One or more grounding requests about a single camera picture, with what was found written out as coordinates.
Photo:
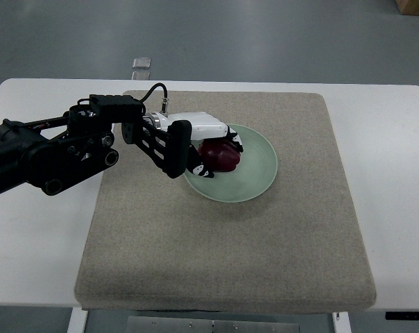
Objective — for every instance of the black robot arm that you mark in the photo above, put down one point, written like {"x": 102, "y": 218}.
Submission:
{"x": 58, "y": 153}

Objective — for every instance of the light green plate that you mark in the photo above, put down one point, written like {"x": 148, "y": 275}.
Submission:
{"x": 252, "y": 177}

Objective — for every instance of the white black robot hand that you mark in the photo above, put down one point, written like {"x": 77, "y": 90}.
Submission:
{"x": 203, "y": 126}

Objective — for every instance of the black table control panel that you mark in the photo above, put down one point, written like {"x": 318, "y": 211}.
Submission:
{"x": 402, "y": 315}

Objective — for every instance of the lower metal floor plate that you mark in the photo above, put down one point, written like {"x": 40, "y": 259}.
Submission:
{"x": 140, "y": 75}

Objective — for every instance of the beige fabric mat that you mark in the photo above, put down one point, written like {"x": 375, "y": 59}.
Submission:
{"x": 156, "y": 244}

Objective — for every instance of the cardboard box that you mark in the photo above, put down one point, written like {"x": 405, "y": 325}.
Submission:
{"x": 408, "y": 7}

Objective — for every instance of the metal base plate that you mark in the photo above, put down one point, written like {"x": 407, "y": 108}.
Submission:
{"x": 158, "y": 324}

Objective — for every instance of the dark red apple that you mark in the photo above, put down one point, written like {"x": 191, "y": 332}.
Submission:
{"x": 219, "y": 155}

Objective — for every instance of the upper metal floor plate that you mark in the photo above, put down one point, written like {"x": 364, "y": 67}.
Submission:
{"x": 141, "y": 63}

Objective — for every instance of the white table leg frame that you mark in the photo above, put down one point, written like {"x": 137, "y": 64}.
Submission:
{"x": 77, "y": 321}

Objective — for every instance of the metal floor plate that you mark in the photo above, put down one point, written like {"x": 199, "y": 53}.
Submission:
{"x": 140, "y": 75}
{"x": 141, "y": 63}

